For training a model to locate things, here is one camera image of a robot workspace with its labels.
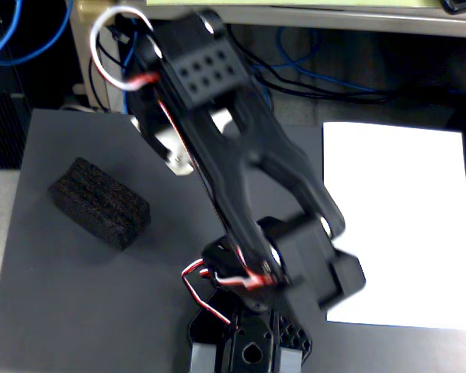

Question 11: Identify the grey desk top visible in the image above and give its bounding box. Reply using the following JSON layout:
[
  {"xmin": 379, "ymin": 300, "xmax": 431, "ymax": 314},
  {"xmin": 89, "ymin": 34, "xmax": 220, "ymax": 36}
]
[{"xmin": 118, "ymin": 0, "xmax": 466, "ymax": 39}]

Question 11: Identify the green sheet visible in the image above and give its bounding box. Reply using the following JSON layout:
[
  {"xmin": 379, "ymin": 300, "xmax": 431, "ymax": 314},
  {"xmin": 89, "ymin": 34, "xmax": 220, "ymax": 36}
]
[{"xmin": 146, "ymin": 0, "xmax": 429, "ymax": 8}]

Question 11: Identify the black foam cube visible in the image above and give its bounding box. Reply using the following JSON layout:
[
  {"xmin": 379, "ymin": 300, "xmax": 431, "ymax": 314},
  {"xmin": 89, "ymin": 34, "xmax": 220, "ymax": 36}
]
[{"xmin": 47, "ymin": 156, "xmax": 152, "ymax": 252}]

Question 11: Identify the grey base mounting block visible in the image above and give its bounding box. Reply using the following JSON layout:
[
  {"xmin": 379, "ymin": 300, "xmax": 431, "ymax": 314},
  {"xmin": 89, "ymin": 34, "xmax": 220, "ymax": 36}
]
[
  {"xmin": 190, "ymin": 343, "xmax": 219, "ymax": 373},
  {"xmin": 280, "ymin": 347, "xmax": 303, "ymax": 373}
]

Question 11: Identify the red white black servo wire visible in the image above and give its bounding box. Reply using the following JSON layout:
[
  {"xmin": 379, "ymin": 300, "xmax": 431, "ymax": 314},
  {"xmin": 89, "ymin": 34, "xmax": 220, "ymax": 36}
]
[{"xmin": 181, "ymin": 257, "xmax": 287, "ymax": 326}]

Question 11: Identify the looped blue cable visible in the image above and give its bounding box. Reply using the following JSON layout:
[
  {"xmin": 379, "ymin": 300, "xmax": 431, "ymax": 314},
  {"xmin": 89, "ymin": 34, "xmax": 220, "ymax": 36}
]
[{"xmin": 0, "ymin": 0, "xmax": 75, "ymax": 66}]

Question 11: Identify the thin black cable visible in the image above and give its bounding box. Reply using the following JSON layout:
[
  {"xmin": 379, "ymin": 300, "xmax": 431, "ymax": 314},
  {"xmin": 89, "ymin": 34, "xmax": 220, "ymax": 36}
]
[{"xmin": 88, "ymin": 46, "xmax": 117, "ymax": 113}]

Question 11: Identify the white red servo wire loop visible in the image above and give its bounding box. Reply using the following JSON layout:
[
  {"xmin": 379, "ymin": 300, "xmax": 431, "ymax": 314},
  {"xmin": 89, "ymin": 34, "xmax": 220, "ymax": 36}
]
[{"xmin": 89, "ymin": 6, "xmax": 162, "ymax": 92}]

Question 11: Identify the long blue floor cable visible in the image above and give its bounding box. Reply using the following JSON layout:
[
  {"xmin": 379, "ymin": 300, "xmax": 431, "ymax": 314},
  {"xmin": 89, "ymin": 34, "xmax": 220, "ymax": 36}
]
[{"xmin": 251, "ymin": 26, "xmax": 377, "ymax": 96}]

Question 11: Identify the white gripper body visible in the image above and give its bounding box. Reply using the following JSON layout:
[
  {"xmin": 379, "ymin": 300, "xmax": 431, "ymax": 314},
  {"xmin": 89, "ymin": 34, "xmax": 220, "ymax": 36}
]
[{"xmin": 211, "ymin": 110, "xmax": 235, "ymax": 134}]

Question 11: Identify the dark grey work board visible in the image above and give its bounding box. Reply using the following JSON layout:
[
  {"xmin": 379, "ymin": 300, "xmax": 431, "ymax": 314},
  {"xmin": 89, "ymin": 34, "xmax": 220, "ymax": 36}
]
[{"xmin": 0, "ymin": 108, "xmax": 466, "ymax": 373}]

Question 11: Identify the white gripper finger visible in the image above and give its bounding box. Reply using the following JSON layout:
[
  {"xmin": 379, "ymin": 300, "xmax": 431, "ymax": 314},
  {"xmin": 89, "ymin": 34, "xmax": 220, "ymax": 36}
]
[{"xmin": 154, "ymin": 127, "xmax": 197, "ymax": 177}]

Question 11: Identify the beige desk leg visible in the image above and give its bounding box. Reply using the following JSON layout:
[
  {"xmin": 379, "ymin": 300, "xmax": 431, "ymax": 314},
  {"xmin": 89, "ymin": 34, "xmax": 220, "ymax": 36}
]
[{"xmin": 69, "ymin": 0, "xmax": 130, "ymax": 115}]

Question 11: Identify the black device on desk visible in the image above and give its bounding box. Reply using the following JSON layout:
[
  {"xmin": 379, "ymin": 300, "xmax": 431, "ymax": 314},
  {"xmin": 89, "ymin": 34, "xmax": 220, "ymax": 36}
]
[{"xmin": 440, "ymin": 0, "xmax": 466, "ymax": 16}]

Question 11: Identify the white paper sheet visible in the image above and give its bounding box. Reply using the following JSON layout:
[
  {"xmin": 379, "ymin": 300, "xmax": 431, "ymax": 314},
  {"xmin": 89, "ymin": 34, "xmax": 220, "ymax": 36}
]
[{"xmin": 321, "ymin": 121, "xmax": 466, "ymax": 331}]

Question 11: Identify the black floor cable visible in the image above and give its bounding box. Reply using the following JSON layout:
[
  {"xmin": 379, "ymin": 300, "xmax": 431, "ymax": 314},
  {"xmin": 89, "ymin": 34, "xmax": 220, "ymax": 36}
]
[{"xmin": 227, "ymin": 23, "xmax": 397, "ymax": 105}]

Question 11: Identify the black computer case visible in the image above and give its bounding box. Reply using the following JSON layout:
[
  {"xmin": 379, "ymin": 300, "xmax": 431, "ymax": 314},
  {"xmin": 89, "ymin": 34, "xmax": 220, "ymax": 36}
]
[{"xmin": 0, "ymin": 92, "xmax": 29, "ymax": 170}]

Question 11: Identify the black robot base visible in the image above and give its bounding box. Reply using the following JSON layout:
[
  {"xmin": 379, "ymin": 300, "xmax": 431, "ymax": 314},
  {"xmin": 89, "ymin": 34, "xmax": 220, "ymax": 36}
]
[{"xmin": 188, "ymin": 289, "xmax": 314, "ymax": 373}]

